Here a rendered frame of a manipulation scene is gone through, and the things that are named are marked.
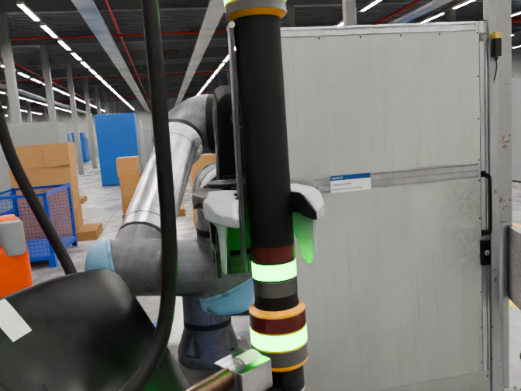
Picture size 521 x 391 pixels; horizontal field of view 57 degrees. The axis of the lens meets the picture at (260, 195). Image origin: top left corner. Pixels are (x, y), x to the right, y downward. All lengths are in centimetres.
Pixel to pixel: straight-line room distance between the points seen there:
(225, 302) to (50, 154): 781
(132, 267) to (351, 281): 186
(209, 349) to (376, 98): 154
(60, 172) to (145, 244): 774
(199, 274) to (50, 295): 24
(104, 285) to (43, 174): 797
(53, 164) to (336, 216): 653
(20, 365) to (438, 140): 229
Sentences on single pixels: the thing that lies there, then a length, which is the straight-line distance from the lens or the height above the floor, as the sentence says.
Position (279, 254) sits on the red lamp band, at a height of 147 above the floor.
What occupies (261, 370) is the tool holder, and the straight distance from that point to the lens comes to 36.
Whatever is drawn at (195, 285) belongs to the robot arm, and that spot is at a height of 137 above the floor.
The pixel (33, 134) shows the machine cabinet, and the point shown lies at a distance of 1101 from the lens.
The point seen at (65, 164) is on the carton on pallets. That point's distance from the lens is 832.
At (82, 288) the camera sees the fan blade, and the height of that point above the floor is 143.
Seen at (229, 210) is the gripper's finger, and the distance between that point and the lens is 32.
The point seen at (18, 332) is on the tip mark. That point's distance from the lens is 40.
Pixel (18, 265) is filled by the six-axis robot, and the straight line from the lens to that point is 427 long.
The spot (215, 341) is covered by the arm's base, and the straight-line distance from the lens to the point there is 117.
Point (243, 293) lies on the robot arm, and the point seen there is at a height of 135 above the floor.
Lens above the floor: 155
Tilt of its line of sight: 8 degrees down
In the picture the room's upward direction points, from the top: 4 degrees counter-clockwise
